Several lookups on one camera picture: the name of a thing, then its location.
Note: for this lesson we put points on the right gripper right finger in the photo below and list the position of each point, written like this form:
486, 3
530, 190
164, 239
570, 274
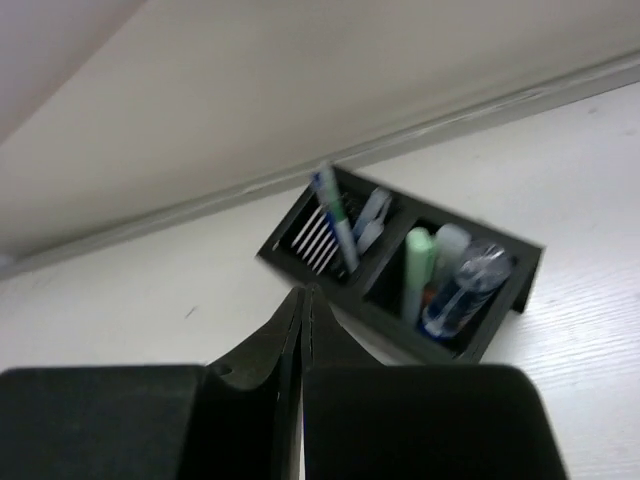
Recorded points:
363, 419

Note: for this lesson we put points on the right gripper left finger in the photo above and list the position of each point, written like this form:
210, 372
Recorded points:
235, 418

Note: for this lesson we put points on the black two-compartment pen holder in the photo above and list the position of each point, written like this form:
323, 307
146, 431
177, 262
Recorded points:
302, 248

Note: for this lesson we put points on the blue cap glue bottle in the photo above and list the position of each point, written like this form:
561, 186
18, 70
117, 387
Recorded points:
482, 269

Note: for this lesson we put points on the green clear pen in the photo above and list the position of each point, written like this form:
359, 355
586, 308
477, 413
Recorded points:
346, 240

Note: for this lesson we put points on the green highlighter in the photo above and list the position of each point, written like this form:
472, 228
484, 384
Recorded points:
420, 252

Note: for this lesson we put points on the light blue gel pen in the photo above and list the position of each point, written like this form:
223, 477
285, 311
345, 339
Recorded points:
371, 210

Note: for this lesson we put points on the orange cap highlighter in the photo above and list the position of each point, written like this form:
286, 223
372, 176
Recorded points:
450, 241

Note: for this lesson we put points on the dark blue ballpoint pen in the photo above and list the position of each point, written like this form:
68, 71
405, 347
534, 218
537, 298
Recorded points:
325, 187

